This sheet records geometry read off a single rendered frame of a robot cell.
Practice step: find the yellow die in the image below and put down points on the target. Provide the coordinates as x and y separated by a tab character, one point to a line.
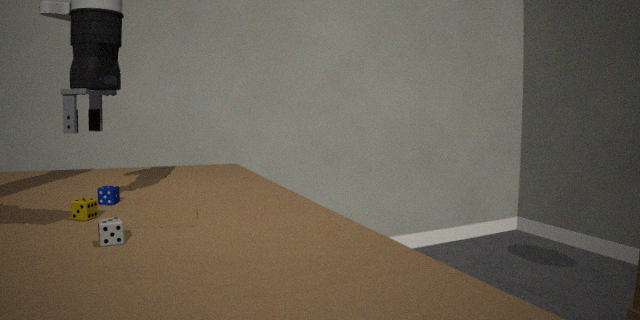
84	209

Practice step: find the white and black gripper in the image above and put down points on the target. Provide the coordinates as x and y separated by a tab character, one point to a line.
96	33

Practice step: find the white die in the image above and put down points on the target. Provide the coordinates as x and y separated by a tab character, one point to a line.
111	231

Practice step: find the blue die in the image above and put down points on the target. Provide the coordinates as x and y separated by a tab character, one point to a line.
108	195

